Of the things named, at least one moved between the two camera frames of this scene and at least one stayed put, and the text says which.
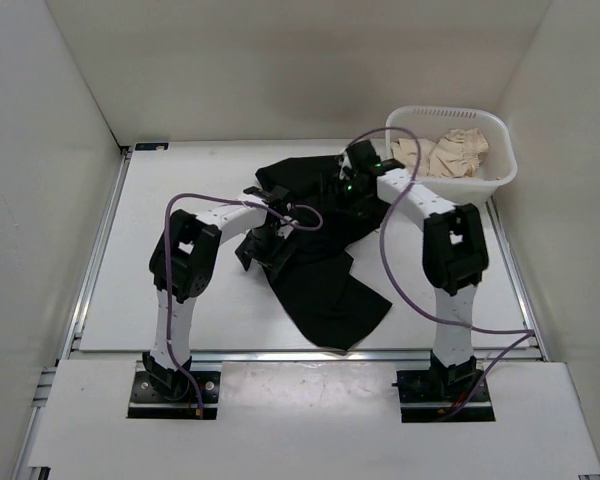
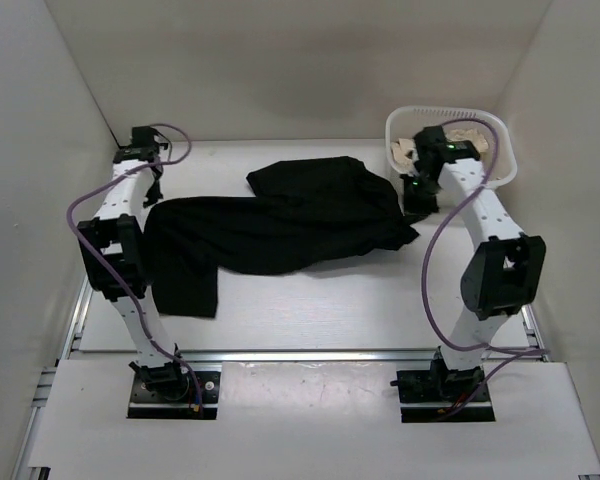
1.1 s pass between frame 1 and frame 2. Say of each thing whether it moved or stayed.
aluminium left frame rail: stayed
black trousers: moved
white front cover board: stayed
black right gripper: moved
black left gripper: moved
